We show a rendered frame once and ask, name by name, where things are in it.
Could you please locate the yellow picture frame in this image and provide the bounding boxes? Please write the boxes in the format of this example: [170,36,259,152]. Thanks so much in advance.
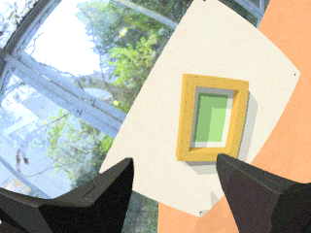
[176,74,249,162]

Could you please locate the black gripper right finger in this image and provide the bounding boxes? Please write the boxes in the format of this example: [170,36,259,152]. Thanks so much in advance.
[215,152,311,233]

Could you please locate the white wall board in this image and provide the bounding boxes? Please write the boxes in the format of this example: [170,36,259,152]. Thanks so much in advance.
[98,0,300,217]

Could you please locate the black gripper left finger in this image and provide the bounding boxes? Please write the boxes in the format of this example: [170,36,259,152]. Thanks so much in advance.
[0,158,135,233]

